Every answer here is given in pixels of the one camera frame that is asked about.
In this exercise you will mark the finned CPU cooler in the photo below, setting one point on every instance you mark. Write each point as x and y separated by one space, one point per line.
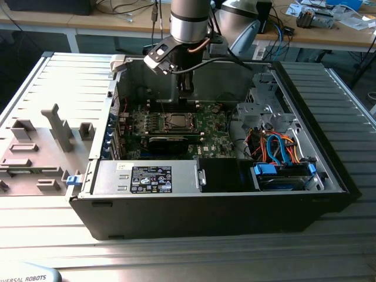
305 19

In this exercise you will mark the CPU socket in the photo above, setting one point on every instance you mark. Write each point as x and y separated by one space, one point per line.
163 122

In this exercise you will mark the silver power supply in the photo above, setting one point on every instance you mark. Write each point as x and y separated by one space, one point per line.
111 176

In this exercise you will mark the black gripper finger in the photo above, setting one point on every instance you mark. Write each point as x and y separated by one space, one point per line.
186 83

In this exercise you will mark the grey parts rack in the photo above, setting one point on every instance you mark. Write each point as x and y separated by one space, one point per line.
63 132

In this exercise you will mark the clear plastic bags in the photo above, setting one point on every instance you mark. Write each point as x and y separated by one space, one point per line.
357 22

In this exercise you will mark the dark grey wrist camera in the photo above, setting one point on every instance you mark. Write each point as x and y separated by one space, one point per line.
218 47

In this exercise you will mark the metal disk bay cage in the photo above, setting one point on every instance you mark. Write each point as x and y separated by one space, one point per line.
264 110

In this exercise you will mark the white plastic case latch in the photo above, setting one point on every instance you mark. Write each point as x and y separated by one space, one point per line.
119 62

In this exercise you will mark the silver metal box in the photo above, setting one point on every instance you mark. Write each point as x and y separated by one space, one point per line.
323 20

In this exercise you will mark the green motherboard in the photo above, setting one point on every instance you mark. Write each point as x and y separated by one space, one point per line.
217 135

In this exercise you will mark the hard disk in blue carrier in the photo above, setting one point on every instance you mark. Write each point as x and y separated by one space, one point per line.
265 170

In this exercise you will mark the silver CPU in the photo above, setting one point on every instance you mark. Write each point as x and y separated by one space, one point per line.
179 119

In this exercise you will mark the light wooden desk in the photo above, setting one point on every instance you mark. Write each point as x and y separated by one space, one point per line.
323 36
97 23

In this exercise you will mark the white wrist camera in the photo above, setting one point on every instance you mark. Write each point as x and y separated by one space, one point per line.
158 55

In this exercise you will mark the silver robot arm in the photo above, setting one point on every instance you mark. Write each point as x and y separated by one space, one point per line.
188 29

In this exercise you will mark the black monitor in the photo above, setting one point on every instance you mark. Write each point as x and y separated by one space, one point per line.
47 7

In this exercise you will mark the black graphics card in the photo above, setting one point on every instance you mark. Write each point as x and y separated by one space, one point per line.
169 145

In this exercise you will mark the blue box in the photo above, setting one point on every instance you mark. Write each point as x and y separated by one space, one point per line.
343 3

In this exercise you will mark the black PC case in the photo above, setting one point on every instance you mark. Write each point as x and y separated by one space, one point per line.
191 217

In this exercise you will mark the small blue plastic clip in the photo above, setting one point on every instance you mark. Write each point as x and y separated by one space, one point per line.
73 180

